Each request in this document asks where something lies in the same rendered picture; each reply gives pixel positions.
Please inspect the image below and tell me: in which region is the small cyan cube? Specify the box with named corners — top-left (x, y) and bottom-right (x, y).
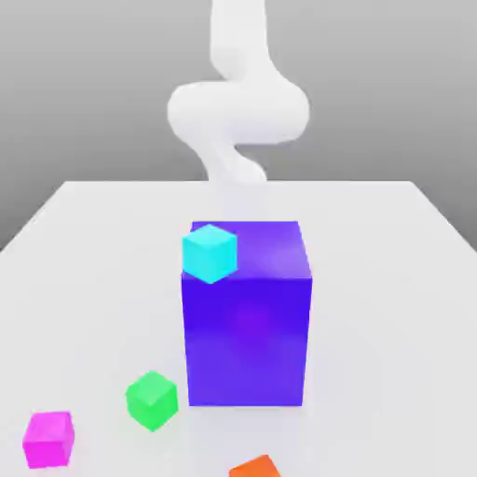
top-left (181, 223), bottom-right (239, 285)

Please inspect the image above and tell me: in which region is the small orange cube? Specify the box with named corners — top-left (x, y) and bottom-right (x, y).
top-left (227, 454), bottom-right (282, 477)

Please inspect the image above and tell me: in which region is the small green cube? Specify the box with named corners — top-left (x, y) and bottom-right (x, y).
top-left (125, 370), bottom-right (180, 433)

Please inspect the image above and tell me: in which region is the small magenta cube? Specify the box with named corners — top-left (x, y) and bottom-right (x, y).
top-left (21, 410), bottom-right (76, 470)

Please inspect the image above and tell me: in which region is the large purple box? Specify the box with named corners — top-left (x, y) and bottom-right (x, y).
top-left (180, 220), bottom-right (313, 408)

